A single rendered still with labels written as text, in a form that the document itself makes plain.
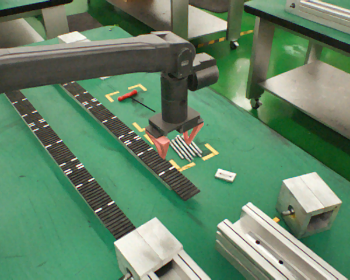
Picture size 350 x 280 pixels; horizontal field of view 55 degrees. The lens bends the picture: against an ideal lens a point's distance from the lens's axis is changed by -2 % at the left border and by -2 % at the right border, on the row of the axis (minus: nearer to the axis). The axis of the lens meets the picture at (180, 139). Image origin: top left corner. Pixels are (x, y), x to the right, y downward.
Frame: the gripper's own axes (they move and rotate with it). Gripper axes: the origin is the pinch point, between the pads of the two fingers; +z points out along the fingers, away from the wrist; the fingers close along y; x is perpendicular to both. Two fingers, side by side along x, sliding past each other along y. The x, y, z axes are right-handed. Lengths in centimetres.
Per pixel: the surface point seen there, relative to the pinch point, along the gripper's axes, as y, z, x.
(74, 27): 115, 91, 325
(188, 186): 0.4, 10.2, -4.4
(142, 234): -19.0, 3.7, -12.7
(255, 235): 0.6, 8.0, -25.7
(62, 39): 12, 4, 90
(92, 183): -17.5, 9.8, 11.8
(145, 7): 182, 70, 275
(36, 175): -26.9, 13.2, 27.6
